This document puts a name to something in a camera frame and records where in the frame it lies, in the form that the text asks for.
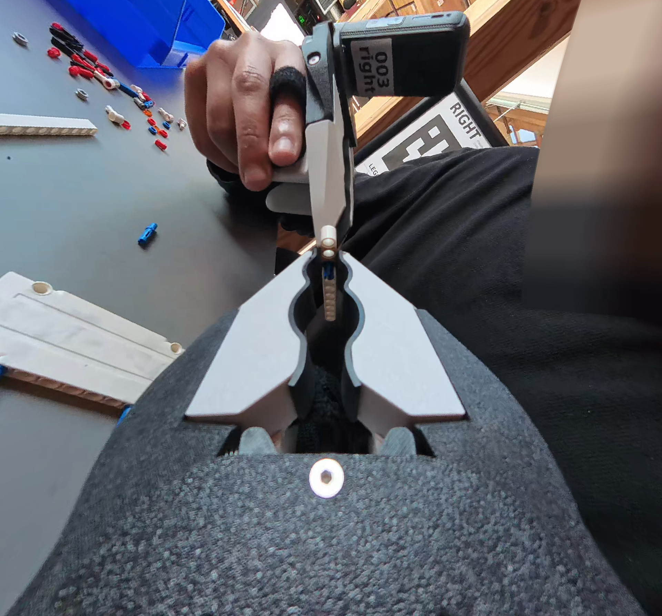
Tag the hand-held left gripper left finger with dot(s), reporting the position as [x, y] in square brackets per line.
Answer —
[248, 363]

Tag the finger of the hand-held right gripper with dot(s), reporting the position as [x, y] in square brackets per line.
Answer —
[351, 182]
[327, 171]

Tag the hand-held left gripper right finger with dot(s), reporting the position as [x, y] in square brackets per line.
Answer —
[408, 368]

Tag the white lego beam blue pins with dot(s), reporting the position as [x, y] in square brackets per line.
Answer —
[329, 295]

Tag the blue lego pin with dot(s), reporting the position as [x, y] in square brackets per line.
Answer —
[147, 234]

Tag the white lego panel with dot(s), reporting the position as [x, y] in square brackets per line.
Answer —
[67, 337]

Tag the group of small red lego pieces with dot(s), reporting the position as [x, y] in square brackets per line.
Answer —
[98, 73]

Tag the long white lego beam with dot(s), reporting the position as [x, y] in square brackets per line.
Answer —
[46, 125]

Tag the person's right hand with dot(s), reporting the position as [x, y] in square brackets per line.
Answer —
[227, 99]

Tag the black framed marker sign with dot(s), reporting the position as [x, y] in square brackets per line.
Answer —
[429, 135]

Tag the blue plastic bin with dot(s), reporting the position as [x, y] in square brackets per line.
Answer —
[139, 1]

